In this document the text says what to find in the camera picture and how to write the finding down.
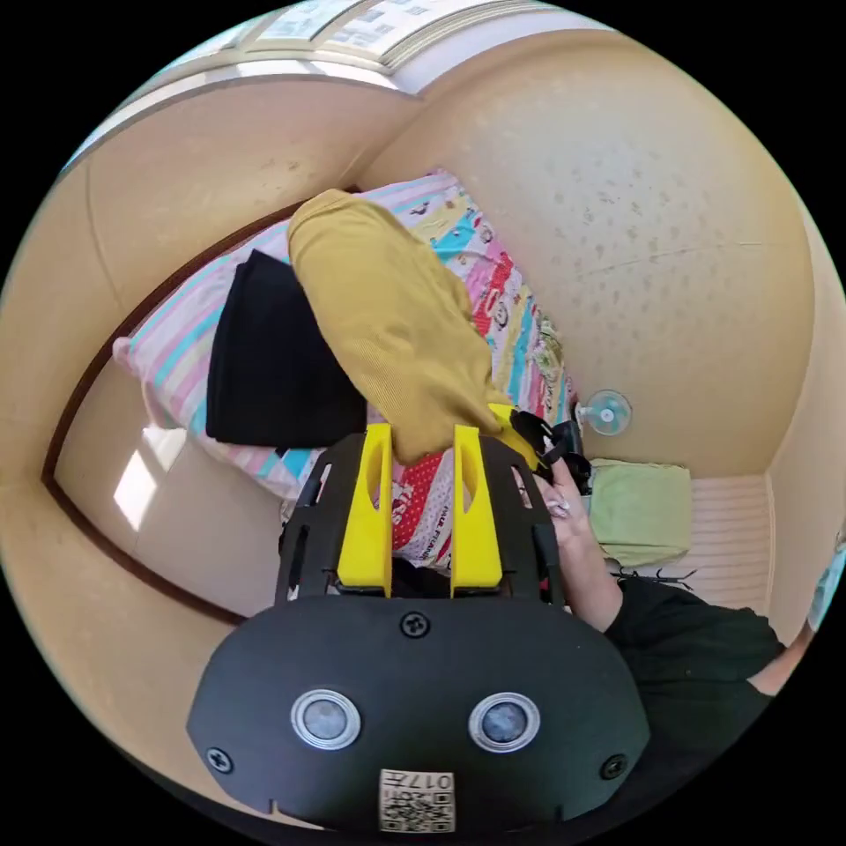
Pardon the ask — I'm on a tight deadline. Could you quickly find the person's right forearm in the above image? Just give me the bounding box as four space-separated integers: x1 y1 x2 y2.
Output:
562 560 626 635

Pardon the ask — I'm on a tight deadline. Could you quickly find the green cushion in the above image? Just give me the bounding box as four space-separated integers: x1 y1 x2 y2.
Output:
586 458 694 568

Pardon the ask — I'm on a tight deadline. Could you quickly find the person's body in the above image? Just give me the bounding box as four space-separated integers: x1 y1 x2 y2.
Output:
602 516 846 835

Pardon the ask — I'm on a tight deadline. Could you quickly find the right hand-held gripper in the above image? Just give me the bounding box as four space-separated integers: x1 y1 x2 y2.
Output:
487 402 594 497

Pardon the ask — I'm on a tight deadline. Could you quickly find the bed with colourful printed sheet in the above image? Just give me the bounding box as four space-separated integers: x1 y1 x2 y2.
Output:
110 167 577 577

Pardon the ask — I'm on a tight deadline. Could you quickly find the folded black garment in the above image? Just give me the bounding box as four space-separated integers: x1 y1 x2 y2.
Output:
205 249 369 449

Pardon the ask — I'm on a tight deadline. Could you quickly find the window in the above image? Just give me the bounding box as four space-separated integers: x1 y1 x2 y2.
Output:
214 0 514 75

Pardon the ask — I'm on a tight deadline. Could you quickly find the yellow long sleeve shirt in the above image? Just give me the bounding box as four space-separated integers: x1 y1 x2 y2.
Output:
286 188 516 466

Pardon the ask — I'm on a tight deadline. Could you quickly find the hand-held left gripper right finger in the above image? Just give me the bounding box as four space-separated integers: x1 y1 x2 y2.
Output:
450 425 504 590

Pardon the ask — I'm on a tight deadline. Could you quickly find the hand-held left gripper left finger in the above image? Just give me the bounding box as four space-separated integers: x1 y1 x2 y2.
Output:
336 422 395 590

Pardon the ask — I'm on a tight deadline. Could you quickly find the white ribbed mat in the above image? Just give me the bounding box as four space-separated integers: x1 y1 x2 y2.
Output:
620 474 773 617

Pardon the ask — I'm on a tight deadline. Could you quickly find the person's right hand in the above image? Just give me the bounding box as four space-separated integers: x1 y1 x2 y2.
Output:
536 454 606 577

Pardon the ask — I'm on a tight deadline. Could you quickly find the small light blue fan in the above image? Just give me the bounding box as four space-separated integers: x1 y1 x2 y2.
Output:
573 388 634 438

